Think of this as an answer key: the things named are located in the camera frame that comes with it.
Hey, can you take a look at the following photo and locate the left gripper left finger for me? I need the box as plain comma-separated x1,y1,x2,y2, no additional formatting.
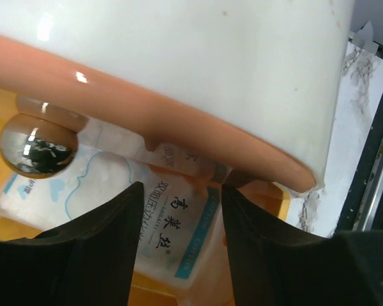
0,182,144,305

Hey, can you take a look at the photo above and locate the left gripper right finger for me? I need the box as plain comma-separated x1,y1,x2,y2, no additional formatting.
222,187,383,305

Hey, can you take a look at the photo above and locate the white packet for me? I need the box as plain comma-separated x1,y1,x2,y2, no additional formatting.
0,119,231,290

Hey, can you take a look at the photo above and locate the white cylinder appliance orange lid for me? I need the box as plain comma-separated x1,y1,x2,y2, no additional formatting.
0,0,355,306

